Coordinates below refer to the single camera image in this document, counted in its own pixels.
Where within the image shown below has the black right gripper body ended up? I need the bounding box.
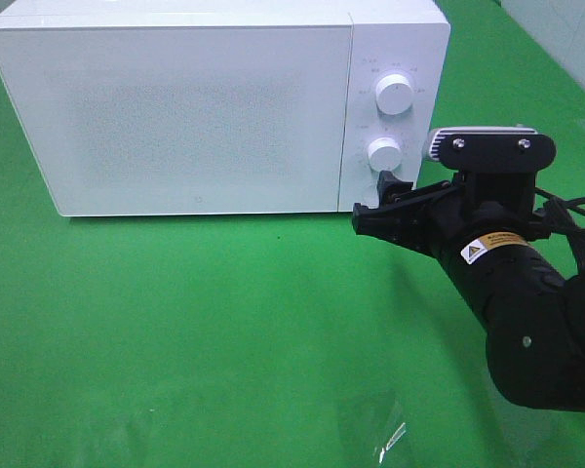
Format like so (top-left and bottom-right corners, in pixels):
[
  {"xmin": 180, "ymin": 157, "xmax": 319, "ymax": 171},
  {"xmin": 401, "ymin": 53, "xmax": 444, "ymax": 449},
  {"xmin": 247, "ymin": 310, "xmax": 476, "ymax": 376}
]
[{"xmin": 379, "ymin": 180, "xmax": 535, "ymax": 258}]

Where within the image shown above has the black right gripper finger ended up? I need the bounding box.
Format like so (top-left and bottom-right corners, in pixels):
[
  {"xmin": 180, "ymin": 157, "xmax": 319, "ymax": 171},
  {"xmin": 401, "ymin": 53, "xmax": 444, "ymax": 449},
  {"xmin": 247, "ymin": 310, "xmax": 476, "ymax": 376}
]
[
  {"xmin": 351, "ymin": 203, "xmax": 395, "ymax": 239},
  {"xmin": 376, "ymin": 170, "xmax": 414, "ymax": 205}
]

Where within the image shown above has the round door release button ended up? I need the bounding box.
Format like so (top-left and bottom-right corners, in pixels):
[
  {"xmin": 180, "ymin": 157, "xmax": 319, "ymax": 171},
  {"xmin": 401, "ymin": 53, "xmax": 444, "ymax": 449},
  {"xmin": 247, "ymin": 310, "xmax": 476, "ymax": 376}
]
[{"xmin": 361, "ymin": 184, "xmax": 379, "ymax": 208}]

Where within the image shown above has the white microwave door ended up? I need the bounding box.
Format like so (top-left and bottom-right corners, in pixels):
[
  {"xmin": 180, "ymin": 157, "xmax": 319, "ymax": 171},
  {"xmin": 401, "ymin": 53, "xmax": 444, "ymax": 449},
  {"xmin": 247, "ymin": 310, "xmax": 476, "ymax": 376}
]
[{"xmin": 0, "ymin": 26, "xmax": 351, "ymax": 216}]

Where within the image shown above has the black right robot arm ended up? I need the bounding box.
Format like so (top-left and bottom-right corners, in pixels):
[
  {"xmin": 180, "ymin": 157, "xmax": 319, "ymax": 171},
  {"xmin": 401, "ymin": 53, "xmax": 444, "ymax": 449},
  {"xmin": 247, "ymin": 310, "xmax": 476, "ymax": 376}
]
[{"xmin": 352, "ymin": 172, "xmax": 585, "ymax": 411}]

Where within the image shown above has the lower white microwave knob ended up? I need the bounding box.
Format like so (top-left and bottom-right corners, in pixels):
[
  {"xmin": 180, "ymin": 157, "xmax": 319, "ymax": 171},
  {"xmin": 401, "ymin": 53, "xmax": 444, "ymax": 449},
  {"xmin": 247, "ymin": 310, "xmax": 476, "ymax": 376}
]
[{"xmin": 367, "ymin": 137, "xmax": 403, "ymax": 173}]

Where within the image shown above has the white microwave knob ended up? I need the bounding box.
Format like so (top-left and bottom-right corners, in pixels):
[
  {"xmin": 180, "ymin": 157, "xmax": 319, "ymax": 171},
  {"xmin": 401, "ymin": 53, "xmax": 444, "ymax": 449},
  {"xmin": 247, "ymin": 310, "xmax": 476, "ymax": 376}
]
[
  {"xmin": 367, "ymin": 137, "xmax": 403, "ymax": 173},
  {"xmin": 375, "ymin": 73, "xmax": 414, "ymax": 115}
]

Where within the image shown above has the upper white microwave knob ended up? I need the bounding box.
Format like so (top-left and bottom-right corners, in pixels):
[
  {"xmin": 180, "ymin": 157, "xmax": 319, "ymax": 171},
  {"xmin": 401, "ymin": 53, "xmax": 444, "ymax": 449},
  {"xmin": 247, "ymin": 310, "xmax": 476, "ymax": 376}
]
[{"xmin": 375, "ymin": 73, "xmax": 414, "ymax": 115}]

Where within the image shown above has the white microwave oven body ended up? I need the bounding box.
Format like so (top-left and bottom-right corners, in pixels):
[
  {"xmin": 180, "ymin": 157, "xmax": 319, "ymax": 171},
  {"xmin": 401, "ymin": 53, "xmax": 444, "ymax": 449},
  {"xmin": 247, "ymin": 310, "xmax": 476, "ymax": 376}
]
[{"xmin": 0, "ymin": 1, "xmax": 450, "ymax": 212}]

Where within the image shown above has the clear tape strip front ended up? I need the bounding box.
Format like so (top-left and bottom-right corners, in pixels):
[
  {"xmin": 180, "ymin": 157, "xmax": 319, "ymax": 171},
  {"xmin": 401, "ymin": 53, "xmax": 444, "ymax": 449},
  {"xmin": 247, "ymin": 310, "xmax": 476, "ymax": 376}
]
[{"xmin": 334, "ymin": 390, "xmax": 409, "ymax": 465}]

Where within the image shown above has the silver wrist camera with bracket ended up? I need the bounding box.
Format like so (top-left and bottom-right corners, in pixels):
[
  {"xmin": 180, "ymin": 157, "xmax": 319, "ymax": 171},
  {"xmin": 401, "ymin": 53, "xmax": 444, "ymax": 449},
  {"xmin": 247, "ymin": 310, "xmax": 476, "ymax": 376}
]
[{"xmin": 422, "ymin": 126, "xmax": 557, "ymax": 218}]

